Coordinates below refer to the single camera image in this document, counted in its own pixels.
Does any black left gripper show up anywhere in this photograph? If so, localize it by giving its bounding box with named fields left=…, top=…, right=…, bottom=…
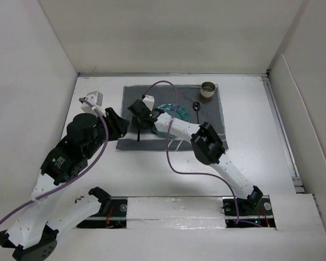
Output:
left=84, top=107, right=129, bottom=159

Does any black fork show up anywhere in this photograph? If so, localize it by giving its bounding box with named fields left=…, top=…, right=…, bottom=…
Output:
left=136, top=127, right=141, bottom=142

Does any teal ceramic plate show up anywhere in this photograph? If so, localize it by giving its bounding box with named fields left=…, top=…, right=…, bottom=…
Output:
left=152, top=104, right=190, bottom=139

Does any grey cloth placemat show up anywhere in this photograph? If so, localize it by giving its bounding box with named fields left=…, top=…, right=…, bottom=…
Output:
left=116, top=84, right=229, bottom=151

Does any black spoon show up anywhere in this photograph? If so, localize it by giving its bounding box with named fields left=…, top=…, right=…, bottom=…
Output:
left=192, top=101, right=200, bottom=124

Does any brown paper cup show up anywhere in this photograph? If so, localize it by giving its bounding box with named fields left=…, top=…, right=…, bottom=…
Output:
left=200, top=82, right=216, bottom=101

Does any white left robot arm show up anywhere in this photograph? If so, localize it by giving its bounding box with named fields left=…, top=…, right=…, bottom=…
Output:
left=0, top=108, right=129, bottom=260

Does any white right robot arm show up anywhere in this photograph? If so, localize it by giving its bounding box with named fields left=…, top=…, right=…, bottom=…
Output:
left=128, top=100, right=263, bottom=214

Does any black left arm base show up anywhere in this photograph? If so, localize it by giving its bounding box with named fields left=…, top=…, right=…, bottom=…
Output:
left=76, top=187, right=128, bottom=229

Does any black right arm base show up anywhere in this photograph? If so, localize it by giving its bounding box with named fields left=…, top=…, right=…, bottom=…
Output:
left=220, top=186, right=276, bottom=228

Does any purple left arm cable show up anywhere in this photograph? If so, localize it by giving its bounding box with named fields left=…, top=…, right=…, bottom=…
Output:
left=0, top=97, right=109, bottom=234

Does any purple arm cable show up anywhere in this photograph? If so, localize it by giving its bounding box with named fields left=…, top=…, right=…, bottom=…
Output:
left=0, top=97, right=109, bottom=234
left=141, top=80, right=241, bottom=225

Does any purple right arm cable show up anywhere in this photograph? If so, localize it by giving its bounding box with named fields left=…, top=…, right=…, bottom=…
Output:
left=141, top=80, right=241, bottom=225

